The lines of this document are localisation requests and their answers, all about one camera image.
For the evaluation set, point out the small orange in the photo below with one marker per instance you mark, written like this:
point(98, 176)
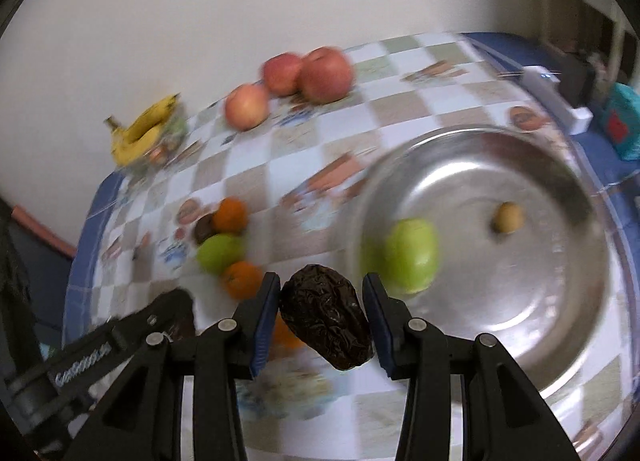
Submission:
point(242, 280)
point(231, 215)
point(286, 333)

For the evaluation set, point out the dark wrinkled dried date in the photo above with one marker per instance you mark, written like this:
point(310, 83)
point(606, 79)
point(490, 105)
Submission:
point(325, 321)
point(204, 229)

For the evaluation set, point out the dark furniture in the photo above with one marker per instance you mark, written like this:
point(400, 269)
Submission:
point(25, 281)

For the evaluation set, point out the white plastic device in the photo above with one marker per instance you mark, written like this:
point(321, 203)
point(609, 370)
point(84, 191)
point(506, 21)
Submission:
point(555, 93)

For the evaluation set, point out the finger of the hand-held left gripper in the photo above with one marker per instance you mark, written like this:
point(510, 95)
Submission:
point(165, 308)

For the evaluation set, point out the red apple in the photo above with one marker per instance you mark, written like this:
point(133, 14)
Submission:
point(326, 75)
point(281, 73)
point(246, 107)

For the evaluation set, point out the teal box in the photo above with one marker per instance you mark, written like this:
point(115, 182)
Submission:
point(622, 121)

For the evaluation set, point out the round metal plate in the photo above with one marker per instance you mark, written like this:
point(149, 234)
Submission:
point(500, 291)

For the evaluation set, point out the small brown round fruit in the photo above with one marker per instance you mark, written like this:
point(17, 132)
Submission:
point(507, 217)

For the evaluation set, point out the checkered printed tablecloth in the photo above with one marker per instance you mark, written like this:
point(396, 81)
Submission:
point(310, 156)

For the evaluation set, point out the green apple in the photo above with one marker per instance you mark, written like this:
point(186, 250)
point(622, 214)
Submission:
point(412, 253)
point(220, 253)

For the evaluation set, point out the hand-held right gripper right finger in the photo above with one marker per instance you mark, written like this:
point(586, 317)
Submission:
point(378, 328)

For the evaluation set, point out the black box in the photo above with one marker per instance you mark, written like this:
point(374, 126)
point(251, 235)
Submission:
point(575, 81)

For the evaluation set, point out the clear plastic container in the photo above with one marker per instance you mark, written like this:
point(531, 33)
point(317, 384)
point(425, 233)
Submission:
point(170, 143)

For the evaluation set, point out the yellow banana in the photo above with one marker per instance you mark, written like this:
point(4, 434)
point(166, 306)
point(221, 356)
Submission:
point(155, 113)
point(132, 148)

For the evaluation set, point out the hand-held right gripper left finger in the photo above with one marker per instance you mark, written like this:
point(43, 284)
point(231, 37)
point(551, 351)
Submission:
point(262, 326)

